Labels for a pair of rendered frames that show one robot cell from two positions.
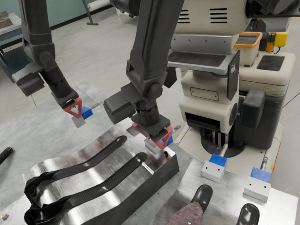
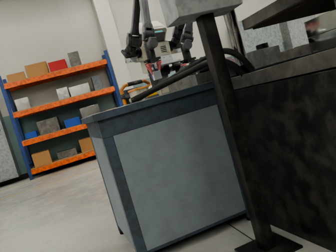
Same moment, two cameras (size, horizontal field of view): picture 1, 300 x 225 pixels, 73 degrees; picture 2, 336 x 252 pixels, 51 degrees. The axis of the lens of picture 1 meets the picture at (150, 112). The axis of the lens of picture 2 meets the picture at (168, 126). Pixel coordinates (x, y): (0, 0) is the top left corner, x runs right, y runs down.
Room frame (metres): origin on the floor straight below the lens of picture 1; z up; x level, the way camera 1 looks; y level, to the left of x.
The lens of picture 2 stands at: (0.14, 2.53, 0.78)
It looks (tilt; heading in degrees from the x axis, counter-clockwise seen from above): 4 degrees down; 282
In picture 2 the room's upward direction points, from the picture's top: 16 degrees counter-clockwise
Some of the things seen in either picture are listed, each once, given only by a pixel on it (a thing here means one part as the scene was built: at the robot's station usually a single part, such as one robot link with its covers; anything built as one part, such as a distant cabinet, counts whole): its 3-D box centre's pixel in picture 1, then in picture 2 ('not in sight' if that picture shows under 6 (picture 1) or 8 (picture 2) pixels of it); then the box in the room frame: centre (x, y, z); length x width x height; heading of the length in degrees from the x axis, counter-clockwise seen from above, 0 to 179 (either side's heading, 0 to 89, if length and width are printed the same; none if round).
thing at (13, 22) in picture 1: (10, 40); not in sight; (4.45, 2.29, 0.46); 1.90 x 0.70 x 0.92; 26
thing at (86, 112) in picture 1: (87, 110); (154, 76); (0.64, 0.23, 0.94); 0.13 x 0.05 x 0.05; 119
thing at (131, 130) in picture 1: (136, 133); not in sight; (0.51, 0.07, 0.87); 0.05 x 0.05 x 0.04; 30
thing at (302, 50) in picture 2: not in sight; (298, 51); (-0.33, -0.18, 0.83); 0.20 x 0.15 x 0.07; 120
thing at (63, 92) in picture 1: (60, 88); (151, 56); (0.61, 0.26, 1.06); 0.10 x 0.07 x 0.07; 29
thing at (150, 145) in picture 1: (165, 137); not in sight; (0.44, -0.03, 0.89); 0.13 x 0.05 x 0.05; 120
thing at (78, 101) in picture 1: (72, 106); (156, 66); (0.60, 0.25, 0.99); 0.07 x 0.07 x 0.09; 29
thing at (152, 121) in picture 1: (148, 114); (187, 56); (0.42, 0.01, 1.02); 0.10 x 0.07 x 0.07; 30
